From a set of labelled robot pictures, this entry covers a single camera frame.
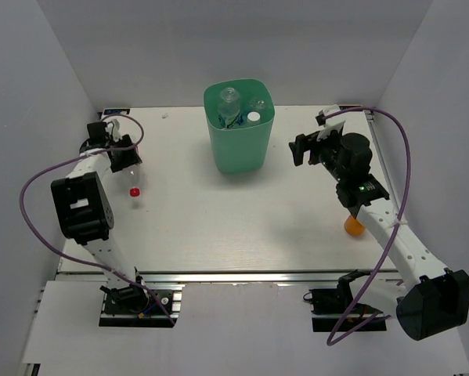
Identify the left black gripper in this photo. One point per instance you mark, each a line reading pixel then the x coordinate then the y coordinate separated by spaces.
pixel 131 157

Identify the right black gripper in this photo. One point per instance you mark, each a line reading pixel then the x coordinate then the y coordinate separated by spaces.
pixel 302 144

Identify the crushed bottle blue label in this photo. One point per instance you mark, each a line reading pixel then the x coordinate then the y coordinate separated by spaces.
pixel 256 104

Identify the bottle green blue label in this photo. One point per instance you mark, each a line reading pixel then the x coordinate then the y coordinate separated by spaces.
pixel 229 108

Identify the bottle red label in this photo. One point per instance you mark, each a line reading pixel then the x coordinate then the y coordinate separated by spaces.
pixel 132 170

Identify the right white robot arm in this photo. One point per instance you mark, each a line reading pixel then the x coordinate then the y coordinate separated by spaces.
pixel 432 298

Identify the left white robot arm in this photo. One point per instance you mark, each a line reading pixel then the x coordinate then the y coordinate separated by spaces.
pixel 81 203

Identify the green plastic bin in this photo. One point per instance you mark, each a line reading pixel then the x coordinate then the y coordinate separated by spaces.
pixel 243 148

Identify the orange juice bottle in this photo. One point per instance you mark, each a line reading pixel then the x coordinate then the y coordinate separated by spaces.
pixel 353 227

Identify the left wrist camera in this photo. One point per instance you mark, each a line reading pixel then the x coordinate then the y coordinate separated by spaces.
pixel 113 130

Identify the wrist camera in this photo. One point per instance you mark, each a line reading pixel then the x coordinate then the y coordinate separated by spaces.
pixel 330 120
pixel 113 130

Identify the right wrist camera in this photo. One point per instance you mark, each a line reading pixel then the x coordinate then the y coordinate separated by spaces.
pixel 330 120

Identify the aluminium frame rail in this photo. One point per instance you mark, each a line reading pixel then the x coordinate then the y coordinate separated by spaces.
pixel 185 278

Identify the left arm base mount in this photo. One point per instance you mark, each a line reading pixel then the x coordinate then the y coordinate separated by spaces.
pixel 130 307

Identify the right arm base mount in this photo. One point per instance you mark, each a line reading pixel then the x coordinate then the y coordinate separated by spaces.
pixel 328 304

